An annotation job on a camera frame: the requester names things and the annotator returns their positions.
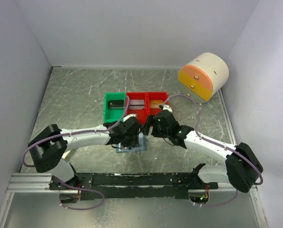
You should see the red plastic bin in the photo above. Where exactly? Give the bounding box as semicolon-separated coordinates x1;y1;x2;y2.
147;92;168;116
126;92;149;125

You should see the blue card holder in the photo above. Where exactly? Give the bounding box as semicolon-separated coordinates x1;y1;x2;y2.
116;133;147;153

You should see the green plastic bin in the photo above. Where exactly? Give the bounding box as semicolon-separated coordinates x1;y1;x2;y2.
104;93;126;123

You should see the round drawer cabinet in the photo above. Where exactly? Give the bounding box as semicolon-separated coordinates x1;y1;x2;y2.
178;52;229;104

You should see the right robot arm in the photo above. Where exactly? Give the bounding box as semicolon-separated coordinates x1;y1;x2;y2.
142;110;263;193

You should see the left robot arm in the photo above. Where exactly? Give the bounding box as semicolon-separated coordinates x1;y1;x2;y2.
27;116;142;190

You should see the gold card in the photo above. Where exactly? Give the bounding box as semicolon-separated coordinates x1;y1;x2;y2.
149;100;163;109

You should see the white striped card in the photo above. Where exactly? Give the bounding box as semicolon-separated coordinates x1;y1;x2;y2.
129;100;145;110

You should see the black card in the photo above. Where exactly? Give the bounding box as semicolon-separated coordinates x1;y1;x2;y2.
108;100;124;109

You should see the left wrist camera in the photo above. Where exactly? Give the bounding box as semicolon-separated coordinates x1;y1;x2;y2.
123;114;137;122

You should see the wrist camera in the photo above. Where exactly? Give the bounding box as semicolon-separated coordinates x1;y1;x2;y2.
123;114;137;122
160;104;173;113

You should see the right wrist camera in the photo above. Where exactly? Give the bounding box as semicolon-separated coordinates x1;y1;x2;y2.
160;104;173;113

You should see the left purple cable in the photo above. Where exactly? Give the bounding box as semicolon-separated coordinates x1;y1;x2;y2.
22;96;130;168

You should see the purple cable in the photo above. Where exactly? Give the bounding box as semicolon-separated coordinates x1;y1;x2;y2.
159;94;263;186
22;96;130;168

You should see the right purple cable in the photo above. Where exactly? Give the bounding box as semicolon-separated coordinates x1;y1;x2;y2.
159;94;263;186

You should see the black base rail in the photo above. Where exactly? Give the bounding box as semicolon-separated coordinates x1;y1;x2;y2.
48;172;219;201

